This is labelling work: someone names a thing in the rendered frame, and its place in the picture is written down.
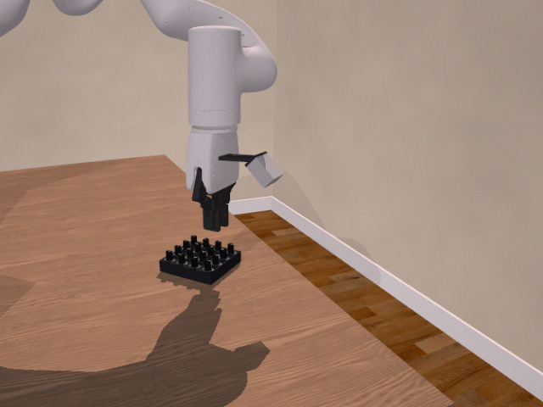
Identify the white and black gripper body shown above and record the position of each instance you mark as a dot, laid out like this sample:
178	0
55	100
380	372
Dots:
204	148

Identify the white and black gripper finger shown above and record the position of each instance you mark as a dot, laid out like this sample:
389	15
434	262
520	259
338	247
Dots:
211	213
223	201

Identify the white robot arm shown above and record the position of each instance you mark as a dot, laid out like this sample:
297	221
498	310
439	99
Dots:
219	68

